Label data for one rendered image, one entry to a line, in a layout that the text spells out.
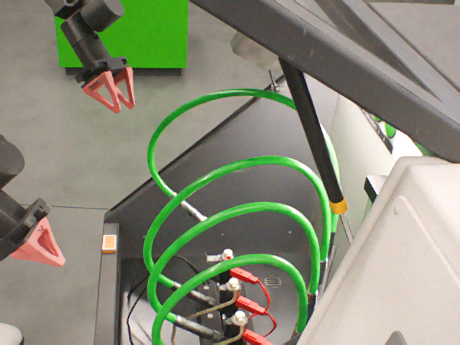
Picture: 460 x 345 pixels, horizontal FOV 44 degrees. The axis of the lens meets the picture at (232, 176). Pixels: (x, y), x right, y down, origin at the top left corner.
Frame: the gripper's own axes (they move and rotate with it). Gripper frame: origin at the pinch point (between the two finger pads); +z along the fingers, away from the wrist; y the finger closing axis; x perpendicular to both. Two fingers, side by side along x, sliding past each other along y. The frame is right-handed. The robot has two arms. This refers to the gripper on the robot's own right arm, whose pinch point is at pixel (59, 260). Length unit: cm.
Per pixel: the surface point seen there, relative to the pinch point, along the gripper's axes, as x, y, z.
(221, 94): 26.3, 29.0, 1.8
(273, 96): 24.8, 36.5, 7.4
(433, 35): 42, 62, 22
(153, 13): 337, -92, 4
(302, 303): -3.8, 27.9, 26.7
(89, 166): 206, -134, 34
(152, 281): -1.3, 10.4, 11.4
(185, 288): -7.9, 18.9, 11.7
